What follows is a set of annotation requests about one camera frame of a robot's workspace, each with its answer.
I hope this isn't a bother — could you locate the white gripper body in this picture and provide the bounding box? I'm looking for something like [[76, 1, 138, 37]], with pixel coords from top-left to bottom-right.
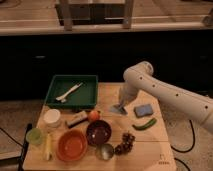
[[119, 83, 139, 108]]

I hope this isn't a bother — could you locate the light blue towel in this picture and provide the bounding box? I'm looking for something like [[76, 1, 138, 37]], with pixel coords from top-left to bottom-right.
[[110, 104, 127, 115]]

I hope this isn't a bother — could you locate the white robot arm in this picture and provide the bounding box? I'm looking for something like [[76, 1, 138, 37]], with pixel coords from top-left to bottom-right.
[[119, 61, 213, 134]]

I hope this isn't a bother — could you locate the dark red bowl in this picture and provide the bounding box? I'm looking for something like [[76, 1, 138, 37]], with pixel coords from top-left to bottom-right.
[[86, 120, 112, 146]]

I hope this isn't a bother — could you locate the orange bowl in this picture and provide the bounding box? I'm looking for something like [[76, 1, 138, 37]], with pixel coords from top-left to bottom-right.
[[56, 129, 88, 162]]

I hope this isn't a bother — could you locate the blue sponge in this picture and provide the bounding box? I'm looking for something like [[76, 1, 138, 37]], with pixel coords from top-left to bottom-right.
[[134, 104, 153, 118]]

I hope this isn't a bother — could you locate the green pepper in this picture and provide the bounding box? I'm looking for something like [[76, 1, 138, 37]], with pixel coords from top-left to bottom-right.
[[132, 118, 157, 131]]

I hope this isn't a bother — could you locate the orange tomato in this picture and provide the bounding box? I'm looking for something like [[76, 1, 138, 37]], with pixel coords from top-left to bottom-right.
[[88, 110, 100, 122]]

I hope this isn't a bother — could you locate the green plastic tray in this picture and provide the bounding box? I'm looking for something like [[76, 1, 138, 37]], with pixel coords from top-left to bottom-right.
[[45, 75, 98, 109]]

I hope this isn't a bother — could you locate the bunch of dark grapes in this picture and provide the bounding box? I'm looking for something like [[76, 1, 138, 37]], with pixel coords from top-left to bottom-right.
[[115, 132, 135, 155]]

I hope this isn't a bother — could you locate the small metal cup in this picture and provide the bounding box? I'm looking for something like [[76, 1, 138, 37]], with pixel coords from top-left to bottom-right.
[[95, 143, 114, 161]]

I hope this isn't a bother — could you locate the white plastic fork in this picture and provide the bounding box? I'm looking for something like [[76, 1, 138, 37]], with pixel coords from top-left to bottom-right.
[[56, 82, 83, 103]]

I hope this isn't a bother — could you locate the white small cup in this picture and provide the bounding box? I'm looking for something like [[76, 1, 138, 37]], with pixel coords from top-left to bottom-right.
[[43, 109, 61, 128]]

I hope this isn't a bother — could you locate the yellow banana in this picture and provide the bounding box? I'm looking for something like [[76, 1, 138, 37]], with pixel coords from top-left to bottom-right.
[[44, 133, 52, 161]]

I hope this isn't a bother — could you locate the black cable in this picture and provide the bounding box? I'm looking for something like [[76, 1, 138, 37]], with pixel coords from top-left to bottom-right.
[[170, 119, 198, 171]]

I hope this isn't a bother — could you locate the wooden stool frame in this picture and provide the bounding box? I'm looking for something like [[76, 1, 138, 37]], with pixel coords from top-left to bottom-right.
[[55, 0, 134, 31]]

